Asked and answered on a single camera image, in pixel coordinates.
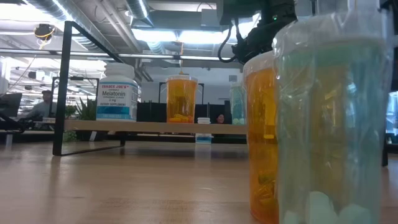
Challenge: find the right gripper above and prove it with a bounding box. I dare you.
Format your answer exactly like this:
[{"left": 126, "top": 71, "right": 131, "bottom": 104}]
[{"left": 231, "top": 12, "right": 296, "bottom": 65}]

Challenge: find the green pill bottle white cap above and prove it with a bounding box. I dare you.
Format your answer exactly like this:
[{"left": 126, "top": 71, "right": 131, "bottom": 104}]
[
  {"left": 230, "top": 81, "right": 247, "bottom": 126},
  {"left": 272, "top": 7, "right": 396, "bottom": 224}
]

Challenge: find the orange pill bottle white cap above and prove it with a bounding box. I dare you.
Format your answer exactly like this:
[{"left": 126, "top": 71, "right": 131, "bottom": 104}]
[
  {"left": 165, "top": 74, "right": 198, "bottom": 124},
  {"left": 241, "top": 51, "right": 280, "bottom": 224}
]

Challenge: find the white melatonin bottle blue label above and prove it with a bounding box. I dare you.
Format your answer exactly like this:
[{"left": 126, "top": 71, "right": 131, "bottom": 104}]
[
  {"left": 95, "top": 63, "right": 139, "bottom": 122},
  {"left": 195, "top": 117, "right": 214, "bottom": 144}
]

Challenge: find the green potted succulent plant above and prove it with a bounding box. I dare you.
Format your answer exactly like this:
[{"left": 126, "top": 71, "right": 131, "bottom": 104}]
[{"left": 63, "top": 98, "right": 98, "bottom": 143}]

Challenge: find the black desk monitor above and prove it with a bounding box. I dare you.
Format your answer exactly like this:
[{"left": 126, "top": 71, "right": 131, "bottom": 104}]
[{"left": 0, "top": 92, "right": 23, "bottom": 118}]

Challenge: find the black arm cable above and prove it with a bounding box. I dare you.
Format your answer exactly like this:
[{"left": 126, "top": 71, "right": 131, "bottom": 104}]
[{"left": 216, "top": 17, "right": 240, "bottom": 63}]

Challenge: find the black partition wall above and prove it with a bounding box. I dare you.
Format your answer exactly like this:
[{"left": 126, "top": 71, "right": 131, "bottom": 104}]
[{"left": 136, "top": 101, "right": 233, "bottom": 124}]

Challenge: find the black aluminium table frame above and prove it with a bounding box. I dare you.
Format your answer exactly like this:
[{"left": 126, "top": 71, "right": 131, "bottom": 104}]
[{"left": 23, "top": 133, "right": 248, "bottom": 144}]

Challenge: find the black hanging device yellow cable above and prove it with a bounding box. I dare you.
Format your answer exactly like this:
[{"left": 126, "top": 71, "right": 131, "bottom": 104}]
[{"left": 33, "top": 23, "right": 56, "bottom": 41}]

